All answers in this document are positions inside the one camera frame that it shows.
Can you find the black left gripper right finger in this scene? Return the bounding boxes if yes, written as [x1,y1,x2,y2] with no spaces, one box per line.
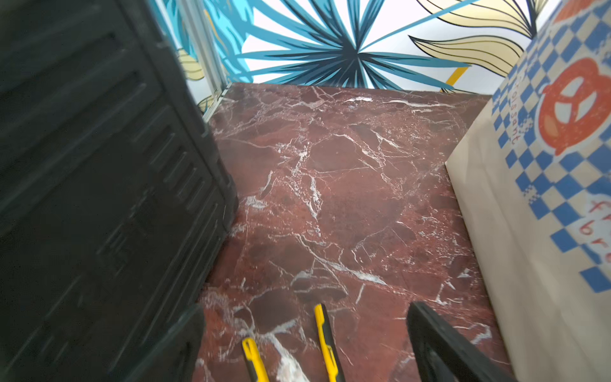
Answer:
[407,302,515,382]

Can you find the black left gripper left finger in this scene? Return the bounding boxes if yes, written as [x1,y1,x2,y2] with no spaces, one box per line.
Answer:
[121,305,205,381]

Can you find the blue checkered paper bag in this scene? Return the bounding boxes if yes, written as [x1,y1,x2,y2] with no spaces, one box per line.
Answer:
[446,1,610,381]

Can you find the yellow black pliers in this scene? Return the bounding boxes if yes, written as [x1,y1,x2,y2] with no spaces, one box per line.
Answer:
[242,304,346,382]

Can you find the black tool case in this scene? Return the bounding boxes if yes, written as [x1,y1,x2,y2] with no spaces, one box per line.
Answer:
[1,1,236,381]

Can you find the left aluminium corner post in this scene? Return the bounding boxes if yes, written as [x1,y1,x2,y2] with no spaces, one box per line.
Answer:
[178,1,230,121]

